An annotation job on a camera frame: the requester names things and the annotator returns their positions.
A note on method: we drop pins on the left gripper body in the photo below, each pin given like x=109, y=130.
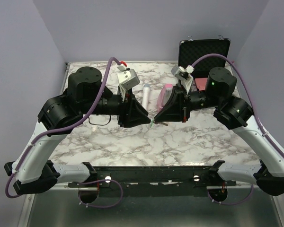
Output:
x=124, y=118

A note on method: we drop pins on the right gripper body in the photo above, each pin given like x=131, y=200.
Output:
x=187, y=104

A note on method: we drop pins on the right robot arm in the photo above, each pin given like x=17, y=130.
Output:
x=236, y=115

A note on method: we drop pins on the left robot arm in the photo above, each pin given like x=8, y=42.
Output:
x=33, y=171

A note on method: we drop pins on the pink metronome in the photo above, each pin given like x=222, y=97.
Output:
x=164, y=96

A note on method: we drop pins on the pink card deck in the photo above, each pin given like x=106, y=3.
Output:
x=200, y=83

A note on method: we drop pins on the white microphone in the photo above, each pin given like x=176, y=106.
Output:
x=145, y=95

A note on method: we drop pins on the black poker chip case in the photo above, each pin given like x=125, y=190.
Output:
x=191, y=50

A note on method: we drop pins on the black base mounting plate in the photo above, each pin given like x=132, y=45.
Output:
x=150, y=181

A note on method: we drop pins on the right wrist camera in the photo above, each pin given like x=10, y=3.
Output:
x=184, y=75

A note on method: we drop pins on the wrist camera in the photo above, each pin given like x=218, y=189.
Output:
x=184, y=75
x=128, y=79

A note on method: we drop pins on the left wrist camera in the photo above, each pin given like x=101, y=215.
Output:
x=128, y=79

